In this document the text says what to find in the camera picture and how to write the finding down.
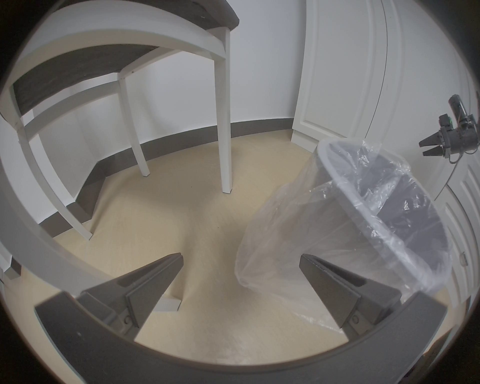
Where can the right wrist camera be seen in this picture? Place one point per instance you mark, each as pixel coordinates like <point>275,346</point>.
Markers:
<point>445,120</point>

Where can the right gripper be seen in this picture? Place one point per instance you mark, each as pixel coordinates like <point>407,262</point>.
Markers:
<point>454,140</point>

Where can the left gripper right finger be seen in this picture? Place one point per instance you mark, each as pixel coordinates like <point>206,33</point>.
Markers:
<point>345,296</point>

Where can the clear plastic bag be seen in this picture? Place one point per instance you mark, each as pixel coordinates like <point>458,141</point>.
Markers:
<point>285,232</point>

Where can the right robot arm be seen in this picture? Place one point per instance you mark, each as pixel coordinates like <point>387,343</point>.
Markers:
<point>458,108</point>

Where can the white chair with grey cushions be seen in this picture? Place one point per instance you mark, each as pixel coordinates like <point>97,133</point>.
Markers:
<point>112,30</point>

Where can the grey trash bin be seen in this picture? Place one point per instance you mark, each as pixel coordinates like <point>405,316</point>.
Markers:
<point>412,225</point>

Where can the white wardrobe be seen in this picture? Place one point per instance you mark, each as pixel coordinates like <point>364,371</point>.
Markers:
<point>345,67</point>

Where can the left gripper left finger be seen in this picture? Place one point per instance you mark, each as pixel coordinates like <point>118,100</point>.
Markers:
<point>146,285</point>

